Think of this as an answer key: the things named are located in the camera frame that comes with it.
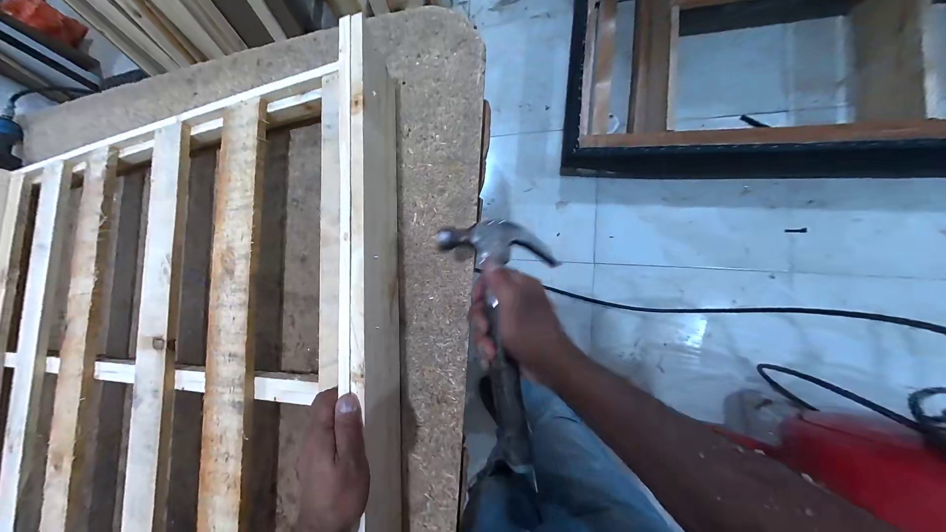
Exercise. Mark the person's left hand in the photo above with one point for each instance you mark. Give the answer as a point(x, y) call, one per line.
point(335, 480)

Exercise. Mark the person's right hand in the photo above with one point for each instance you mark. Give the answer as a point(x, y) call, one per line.
point(526, 318)

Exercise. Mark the person's left fingers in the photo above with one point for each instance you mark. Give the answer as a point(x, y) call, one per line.
point(322, 421)

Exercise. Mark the person's right fingers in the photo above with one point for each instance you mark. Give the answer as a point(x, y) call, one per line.
point(480, 325)

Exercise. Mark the person's left thumb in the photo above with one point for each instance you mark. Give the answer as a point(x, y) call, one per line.
point(349, 428)

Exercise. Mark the person's right thumb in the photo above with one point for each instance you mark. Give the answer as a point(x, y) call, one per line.
point(498, 279)

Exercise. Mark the claw hammer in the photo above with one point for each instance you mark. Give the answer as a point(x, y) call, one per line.
point(508, 391)

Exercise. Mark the slatted light wooden frame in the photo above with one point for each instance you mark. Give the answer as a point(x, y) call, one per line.
point(381, 258)

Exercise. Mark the chipboard work table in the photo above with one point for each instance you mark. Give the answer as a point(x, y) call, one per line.
point(440, 162)

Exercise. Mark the person's legs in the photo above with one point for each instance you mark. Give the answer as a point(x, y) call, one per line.
point(584, 473)

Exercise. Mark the red machine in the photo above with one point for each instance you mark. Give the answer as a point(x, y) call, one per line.
point(857, 458)

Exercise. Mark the pile of wooden planks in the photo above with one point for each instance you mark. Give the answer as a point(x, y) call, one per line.
point(151, 33)

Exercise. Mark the blue and black power tool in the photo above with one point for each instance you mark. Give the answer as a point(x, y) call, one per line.
point(9, 133)

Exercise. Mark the dark shelf with metal edge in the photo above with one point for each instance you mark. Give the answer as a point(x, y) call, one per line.
point(44, 63)

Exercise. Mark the orange-red plastic bag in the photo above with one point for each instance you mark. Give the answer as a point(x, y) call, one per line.
point(44, 22)

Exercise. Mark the wooden frame with black edging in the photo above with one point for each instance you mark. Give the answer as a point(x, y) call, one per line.
point(739, 156)

